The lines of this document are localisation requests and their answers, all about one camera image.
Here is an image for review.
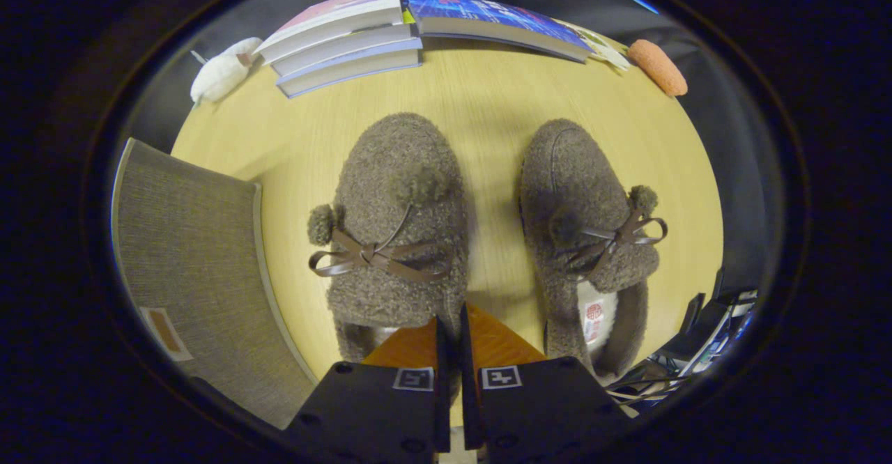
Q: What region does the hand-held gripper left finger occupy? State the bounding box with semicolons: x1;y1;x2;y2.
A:
284;316;452;459

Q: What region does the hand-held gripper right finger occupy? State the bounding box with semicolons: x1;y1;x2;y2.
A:
459;304;635;459

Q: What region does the brown fuzzy shoe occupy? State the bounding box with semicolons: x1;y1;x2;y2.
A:
518;118;668;378
307;112;469;363

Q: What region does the grey fabric storage box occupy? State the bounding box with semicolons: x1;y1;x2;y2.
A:
111;138;318;430

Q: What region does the pale blue book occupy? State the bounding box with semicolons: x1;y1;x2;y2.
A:
276;38;424;98

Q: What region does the orange sponge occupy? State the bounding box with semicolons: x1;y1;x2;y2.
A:
627;39;689;97

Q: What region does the white middle book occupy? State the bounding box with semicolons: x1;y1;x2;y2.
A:
270;24;415;77

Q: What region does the yellow green leaflet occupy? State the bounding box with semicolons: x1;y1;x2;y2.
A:
562;21;632;72

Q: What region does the white plush toy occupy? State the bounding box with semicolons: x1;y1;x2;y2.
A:
190;37;264;107

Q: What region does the blue cover book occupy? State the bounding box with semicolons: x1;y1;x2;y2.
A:
406;0;594;63

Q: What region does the pink cover book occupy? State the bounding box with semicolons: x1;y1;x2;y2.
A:
254;0;405;65

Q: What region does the dark equipment with cables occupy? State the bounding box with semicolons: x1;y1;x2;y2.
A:
605;266;760;409

